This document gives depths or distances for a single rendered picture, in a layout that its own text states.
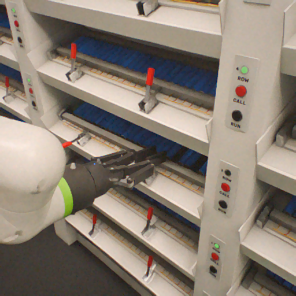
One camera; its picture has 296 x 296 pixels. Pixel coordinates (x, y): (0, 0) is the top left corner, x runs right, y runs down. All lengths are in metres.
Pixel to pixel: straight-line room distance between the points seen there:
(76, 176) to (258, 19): 0.40
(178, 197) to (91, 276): 0.65
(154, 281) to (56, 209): 0.58
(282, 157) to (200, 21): 0.27
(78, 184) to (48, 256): 0.83
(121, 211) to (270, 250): 0.49
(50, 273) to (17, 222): 0.84
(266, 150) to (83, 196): 0.34
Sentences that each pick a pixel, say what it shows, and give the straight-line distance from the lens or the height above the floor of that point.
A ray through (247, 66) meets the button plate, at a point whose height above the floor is 0.89.
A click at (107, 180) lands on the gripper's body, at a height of 0.65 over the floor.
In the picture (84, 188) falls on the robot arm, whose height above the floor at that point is 0.67.
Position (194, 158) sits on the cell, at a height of 0.60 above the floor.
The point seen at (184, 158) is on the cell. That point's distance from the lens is 0.83.
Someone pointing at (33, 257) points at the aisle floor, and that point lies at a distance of 1.46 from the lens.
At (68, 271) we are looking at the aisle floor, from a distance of 1.38.
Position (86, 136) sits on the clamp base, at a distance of 1.00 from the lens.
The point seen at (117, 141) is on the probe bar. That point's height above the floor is 0.58.
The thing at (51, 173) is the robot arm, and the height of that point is 0.78.
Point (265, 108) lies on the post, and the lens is 0.55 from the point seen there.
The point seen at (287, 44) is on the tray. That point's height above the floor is 0.93.
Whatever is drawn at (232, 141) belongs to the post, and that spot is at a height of 0.76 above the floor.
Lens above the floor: 1.06
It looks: 33 degrees down
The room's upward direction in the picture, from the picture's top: straight up
